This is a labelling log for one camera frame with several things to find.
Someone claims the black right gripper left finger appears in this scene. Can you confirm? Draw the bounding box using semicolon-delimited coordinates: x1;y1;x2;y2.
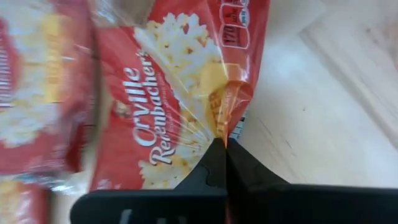
70;138;228;224

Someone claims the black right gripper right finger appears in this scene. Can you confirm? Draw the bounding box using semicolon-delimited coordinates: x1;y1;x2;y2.
226;138;398;224

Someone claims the red Orville Redenbacher popcorn bag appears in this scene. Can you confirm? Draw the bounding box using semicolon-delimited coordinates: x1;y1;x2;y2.
0;0;97;187
88;0;271;191
0;180;52;224

